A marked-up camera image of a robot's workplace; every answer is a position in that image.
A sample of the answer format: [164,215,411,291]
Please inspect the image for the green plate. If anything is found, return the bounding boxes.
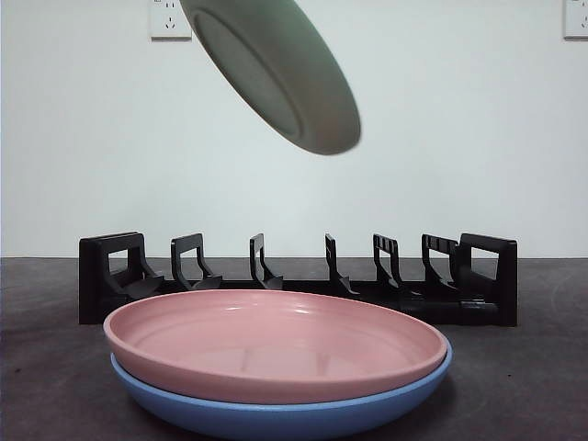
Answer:
[177,0,363,158]

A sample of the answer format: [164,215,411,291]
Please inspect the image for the pink plate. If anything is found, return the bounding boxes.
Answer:
[103,288,449,406]

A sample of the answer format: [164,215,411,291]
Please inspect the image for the blue plate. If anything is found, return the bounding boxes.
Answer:
[108,342,455,436]

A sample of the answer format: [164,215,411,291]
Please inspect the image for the black plastic dish rack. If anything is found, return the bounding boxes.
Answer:
[77,231,519,328]

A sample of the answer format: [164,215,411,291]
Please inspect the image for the white wall socket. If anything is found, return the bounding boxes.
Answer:
[149,0,193,41]
[562,0,588,40]

